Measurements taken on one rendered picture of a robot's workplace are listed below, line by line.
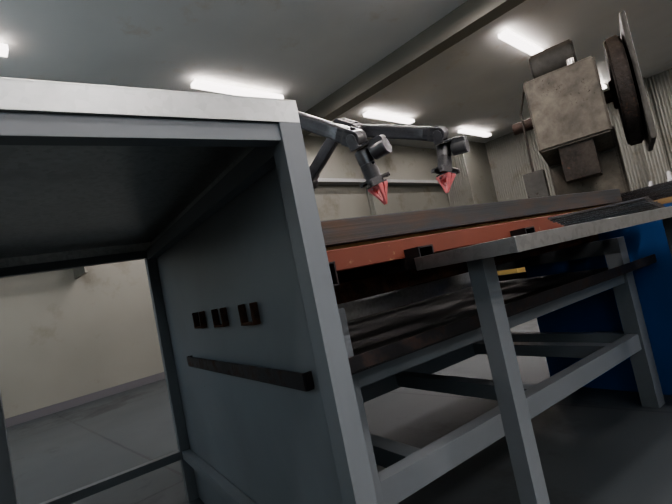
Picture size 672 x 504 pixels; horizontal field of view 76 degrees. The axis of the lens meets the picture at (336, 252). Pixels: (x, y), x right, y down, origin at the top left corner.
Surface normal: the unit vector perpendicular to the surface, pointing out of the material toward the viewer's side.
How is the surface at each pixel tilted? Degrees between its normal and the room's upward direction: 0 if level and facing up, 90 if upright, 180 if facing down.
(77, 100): 90
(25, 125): 90
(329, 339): 90
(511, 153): 90
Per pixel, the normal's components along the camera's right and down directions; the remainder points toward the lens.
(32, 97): 0.55, -0.16
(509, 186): -0.72, 0.11
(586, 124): -0.56, 0.09
